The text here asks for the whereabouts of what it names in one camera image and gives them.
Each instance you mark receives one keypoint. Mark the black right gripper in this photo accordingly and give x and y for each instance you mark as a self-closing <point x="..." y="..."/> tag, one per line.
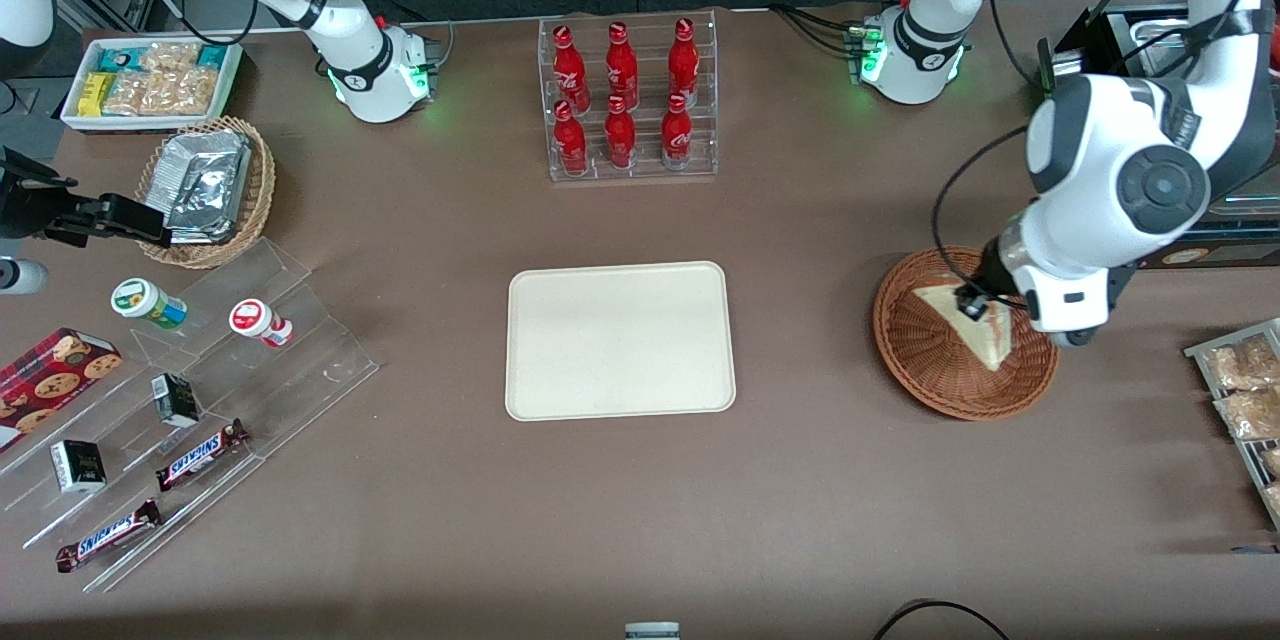
<point x="30" y="208"/>

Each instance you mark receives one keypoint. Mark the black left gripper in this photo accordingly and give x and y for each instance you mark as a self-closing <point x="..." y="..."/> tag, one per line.
<point x="993" y="267"/>

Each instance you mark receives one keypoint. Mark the triangle sandwich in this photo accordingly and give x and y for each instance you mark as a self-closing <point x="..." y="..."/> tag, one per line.
<point x="985" y="340"/>

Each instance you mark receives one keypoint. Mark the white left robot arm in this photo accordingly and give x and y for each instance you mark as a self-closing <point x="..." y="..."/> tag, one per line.
<point x="1100" y="150"/>

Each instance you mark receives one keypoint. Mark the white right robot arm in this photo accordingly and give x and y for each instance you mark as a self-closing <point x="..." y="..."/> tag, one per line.
<point x="350" y="70"/>

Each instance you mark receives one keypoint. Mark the round brown wicker basket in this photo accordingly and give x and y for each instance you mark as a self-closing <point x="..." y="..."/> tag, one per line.
<point x="920" y="370"/>

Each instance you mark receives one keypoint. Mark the oval tan wicker basket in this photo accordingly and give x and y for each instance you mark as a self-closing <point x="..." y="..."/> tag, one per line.
<point x="262" y="190"/>

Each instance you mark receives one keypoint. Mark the grey metal snack tray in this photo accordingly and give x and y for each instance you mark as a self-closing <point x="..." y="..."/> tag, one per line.
<point x="1240" y="460"/>

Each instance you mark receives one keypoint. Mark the cream plastic tray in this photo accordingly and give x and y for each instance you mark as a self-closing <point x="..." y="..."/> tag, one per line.
<point x="620" y="340"/>

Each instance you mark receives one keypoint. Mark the silver foil pack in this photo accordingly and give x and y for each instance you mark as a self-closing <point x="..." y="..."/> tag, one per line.
<point x="205" y="215"/>
<point x="205" y="155"/>

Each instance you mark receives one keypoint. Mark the green lid white cup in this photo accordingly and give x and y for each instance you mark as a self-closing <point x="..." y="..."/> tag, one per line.
<point x="140" y="300"/>

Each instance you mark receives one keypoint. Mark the white snack bin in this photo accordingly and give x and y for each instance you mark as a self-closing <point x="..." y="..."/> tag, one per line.
<point x="160" y="124"/>

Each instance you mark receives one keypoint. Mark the clear bag of nuts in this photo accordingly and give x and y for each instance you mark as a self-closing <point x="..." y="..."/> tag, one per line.
<point x="170" y="58"/>
<point x="185" y="90"/>
<point x="130" y="92"/>

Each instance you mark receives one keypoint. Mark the yellow snack bar pack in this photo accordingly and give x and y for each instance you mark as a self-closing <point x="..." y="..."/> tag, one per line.
<point x="95" y="95"/>

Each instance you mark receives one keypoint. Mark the red lid white cup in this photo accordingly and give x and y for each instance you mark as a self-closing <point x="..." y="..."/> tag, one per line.
<point x="250" y="318"/>

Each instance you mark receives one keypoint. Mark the teal snack pack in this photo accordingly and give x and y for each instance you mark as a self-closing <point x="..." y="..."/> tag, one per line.
<point x="115" y="60"/>
<point x="212" y="56"/>

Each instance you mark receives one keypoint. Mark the red cookie box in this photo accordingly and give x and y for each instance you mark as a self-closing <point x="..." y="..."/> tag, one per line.
<point x="50" y="385"/>

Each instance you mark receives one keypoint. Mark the small black carton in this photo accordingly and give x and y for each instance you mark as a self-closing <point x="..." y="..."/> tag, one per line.
<point x="78" y="467"/>
<point x="176" y="402"/>

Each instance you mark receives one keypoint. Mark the clear acrylic stepped display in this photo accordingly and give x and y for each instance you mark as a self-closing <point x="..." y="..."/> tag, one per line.
<point x="320" y="360"/>

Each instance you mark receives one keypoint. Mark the brown Snickers bar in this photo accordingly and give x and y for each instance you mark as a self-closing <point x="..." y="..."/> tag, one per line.
<point x="200" y="455"/>
<point x="108" y="536"/>

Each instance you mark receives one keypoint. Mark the black food warmer, yellow panel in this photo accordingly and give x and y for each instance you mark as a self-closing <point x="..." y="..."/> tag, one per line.
<point x="1240" y="255"/>

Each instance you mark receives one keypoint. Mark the clear bag of rice snacks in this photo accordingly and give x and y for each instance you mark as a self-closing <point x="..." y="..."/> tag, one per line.
<point x="1245" y="365"/>
<point x="1274" y="498"/>
<point x="1255" y="415"/>
<point x="1272" y="463"/>

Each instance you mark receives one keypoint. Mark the steel warmer pan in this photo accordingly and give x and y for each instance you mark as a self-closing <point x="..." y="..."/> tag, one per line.
<point x="1160" y="22"/>

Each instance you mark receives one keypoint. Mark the red cola bottle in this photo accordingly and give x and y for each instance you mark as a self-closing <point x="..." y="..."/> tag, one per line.
<point x="570" y="145"/>
<point x="622" y="70"/>
<point x="677" y="135"/>
<point x="570" y="70"/>
<point x="620" y="138"/>
<point x="684" y="65"/>

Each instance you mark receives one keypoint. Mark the clear acrylic bottle rack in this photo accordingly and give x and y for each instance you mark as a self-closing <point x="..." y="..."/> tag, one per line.
<point x="645" y="170"/>

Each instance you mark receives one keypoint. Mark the small dark flat object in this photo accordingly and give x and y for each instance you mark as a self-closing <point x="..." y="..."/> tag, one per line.
<point x="1260" y="550"/>

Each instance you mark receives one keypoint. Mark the small grey device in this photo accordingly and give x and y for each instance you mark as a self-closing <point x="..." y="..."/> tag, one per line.
<point x="652" y="632"/>

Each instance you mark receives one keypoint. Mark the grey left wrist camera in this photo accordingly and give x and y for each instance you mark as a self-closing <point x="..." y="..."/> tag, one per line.
<point x="1075" y="338"/>

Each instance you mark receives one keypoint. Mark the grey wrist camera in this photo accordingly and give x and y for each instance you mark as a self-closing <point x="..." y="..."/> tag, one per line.
<point x="1075" y="338"/>
<point x="20" y="277"/>

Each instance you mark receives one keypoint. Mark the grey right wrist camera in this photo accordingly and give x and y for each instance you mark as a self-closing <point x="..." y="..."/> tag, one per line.
<point x="20" y="277"/>

